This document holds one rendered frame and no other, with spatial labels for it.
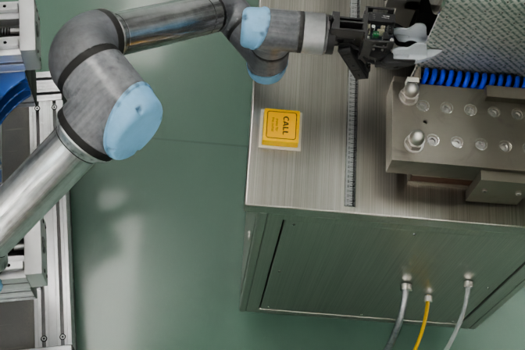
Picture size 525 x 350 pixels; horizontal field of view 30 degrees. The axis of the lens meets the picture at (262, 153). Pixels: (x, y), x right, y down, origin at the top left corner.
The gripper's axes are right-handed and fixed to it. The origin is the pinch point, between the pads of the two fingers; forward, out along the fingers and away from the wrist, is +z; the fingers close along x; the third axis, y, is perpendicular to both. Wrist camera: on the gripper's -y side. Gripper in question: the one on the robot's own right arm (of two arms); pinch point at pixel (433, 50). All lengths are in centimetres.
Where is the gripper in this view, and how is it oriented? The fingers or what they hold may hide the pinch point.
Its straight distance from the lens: 182.7
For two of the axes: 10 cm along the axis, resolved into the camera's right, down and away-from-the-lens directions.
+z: 10.0, 0.8, 0.4
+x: 0.6, -9.1, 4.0
